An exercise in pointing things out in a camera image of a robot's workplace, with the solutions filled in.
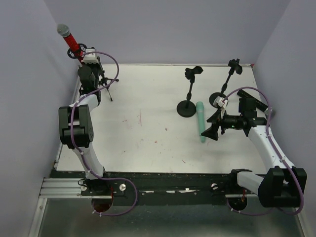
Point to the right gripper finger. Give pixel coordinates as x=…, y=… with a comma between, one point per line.
x=212, y=132
x=216, y=117

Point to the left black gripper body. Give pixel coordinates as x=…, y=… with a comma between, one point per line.
x=92, y=65

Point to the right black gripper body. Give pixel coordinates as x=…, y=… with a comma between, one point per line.
x=221, y=122

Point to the black tripod shock-mount stand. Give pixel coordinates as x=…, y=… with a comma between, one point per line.
x=88, y=81

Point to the teal toy microphone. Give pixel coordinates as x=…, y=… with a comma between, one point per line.
x=200, y=119

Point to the black round-base clip stand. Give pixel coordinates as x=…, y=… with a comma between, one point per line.
x=187, y=108

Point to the red microphone silver head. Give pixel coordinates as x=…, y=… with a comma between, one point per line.
x=76, y=50

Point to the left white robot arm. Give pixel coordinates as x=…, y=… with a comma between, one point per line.
x=75, y=123

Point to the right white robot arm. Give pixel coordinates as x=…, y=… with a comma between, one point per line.
x=283, y=184

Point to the black round-base far stand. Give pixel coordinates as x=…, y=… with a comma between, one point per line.
x=235, y=67

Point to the black glitter microphone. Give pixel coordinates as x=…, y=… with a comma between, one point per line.
x=259, y=105

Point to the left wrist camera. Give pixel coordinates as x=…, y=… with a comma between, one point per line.
x=89, y=56

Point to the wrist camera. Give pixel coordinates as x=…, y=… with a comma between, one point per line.
x=221, y=103
x=89, y=56

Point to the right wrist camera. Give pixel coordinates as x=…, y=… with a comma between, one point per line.
x=221, y=103

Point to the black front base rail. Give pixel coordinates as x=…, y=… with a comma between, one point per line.
x=160, y=189

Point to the aluminium extrusion frame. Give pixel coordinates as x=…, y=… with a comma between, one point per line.
x=51, y=188

